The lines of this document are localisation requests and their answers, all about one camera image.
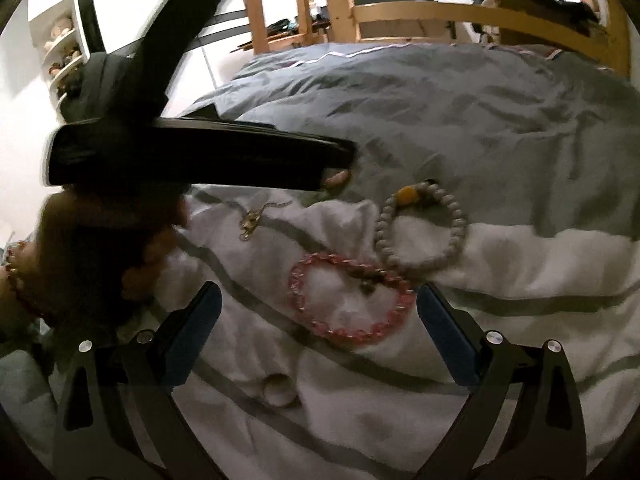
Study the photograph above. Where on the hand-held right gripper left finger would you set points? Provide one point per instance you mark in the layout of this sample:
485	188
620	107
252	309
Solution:
192	340

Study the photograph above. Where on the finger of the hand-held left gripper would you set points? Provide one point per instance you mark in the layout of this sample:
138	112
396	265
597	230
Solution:
250	160
170	35

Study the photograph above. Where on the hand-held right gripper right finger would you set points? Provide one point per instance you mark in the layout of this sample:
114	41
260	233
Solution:
447	340

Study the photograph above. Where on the person's left forearm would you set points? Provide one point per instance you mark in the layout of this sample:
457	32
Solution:
12	310

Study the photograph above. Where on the person's left hand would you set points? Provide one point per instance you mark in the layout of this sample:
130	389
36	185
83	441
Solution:
55	240

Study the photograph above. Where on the white shelf with plush toys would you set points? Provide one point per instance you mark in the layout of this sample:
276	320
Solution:
60	50

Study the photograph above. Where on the wooden ladder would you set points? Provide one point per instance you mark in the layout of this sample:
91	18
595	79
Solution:
257	10

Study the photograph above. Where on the dark desk clutter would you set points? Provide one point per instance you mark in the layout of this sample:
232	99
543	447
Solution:
285	27

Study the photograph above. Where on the white grey-striped blanket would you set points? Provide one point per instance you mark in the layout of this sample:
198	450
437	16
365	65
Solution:
350	435

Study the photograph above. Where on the grey duvet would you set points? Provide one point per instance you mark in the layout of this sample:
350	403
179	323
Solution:
450	110

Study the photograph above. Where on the pile of dark clothes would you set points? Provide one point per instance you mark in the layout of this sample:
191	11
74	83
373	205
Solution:
545	2

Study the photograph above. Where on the wooden bed frame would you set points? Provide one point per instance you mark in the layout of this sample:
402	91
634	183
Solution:
430	12

